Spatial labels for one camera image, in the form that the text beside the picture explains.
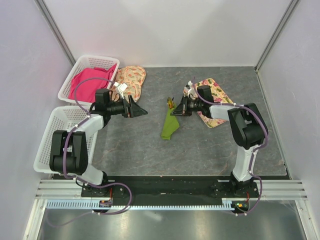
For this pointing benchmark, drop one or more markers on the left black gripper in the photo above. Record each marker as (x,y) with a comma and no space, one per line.
(132,110)

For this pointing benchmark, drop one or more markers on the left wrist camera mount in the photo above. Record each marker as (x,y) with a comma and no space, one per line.
(120,88)

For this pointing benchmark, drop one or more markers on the pink cloth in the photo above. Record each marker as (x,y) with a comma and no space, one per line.
(84,84)

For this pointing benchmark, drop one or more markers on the white slotted cable duct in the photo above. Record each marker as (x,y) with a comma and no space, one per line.
(99,205)

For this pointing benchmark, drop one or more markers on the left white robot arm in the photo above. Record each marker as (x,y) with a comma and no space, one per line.
(69,153)

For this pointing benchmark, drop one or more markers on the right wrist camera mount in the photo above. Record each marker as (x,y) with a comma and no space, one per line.
(189,90)

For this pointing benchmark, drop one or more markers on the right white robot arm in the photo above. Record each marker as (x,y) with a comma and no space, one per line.
(248,129)

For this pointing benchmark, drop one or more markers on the empty white plastic basket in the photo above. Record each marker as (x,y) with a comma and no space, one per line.
(65,118)

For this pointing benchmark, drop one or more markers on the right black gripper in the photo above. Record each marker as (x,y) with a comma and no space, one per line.
(185,110)

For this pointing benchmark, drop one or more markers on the floral fabric pouch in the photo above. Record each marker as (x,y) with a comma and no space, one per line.
(133,77)

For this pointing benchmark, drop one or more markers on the iridescent gold spoon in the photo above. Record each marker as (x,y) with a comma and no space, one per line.
(170,103)

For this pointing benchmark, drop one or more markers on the white basket with pink cloth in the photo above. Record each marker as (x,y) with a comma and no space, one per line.
(83,62)

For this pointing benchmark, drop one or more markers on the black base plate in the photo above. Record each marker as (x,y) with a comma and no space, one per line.
(172,191)

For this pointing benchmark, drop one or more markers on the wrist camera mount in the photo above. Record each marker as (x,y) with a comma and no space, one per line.
(189,90)
(120,88)

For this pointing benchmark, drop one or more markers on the floral rectangular tray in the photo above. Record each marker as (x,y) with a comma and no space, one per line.
(219,96)

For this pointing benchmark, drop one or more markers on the green paper napkin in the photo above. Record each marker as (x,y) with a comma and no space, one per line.
(171,124)

